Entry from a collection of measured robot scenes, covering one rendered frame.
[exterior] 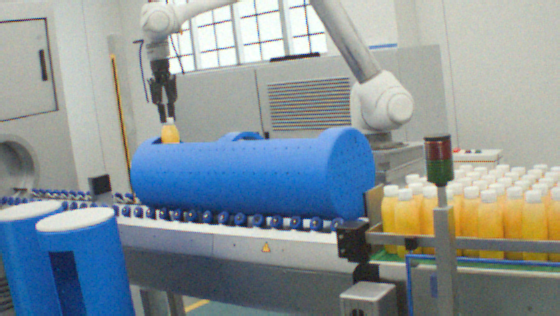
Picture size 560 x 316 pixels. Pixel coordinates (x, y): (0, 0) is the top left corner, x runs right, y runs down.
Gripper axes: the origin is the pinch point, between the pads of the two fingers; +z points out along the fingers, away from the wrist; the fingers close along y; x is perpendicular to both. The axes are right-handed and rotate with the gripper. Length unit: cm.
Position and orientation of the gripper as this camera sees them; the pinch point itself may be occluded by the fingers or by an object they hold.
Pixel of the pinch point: (166, 113)
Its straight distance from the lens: 241.3
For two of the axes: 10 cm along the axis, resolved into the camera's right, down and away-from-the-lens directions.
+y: -5.9, 2.1, -7.8
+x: 8.0, -0.1, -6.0
